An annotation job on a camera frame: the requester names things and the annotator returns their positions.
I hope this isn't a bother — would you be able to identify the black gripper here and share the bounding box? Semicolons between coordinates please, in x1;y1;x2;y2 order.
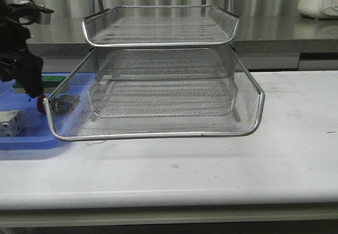
1;20;44;98

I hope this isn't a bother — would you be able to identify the red emergency stop button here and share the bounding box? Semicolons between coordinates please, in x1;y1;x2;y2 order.
36;94;80;115

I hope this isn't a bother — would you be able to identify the silver mesh tray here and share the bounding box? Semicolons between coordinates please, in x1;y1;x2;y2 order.
82;5;239;47
44;45;265;141
87;82;238;118

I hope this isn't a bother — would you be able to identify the green terminal block component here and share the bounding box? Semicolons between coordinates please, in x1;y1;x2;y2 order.
12;76;66;93

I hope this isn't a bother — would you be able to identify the blue plastic tray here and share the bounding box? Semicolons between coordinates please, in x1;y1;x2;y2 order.
1;73;95;150

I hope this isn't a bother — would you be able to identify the white terminal block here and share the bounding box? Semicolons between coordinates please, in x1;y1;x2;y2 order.
1;110;24;137

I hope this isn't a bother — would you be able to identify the grey stone counter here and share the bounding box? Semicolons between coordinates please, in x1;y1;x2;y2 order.
27;16;337;72

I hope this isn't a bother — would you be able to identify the silver mesh rack frame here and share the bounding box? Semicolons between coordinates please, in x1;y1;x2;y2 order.
88;0;241;127

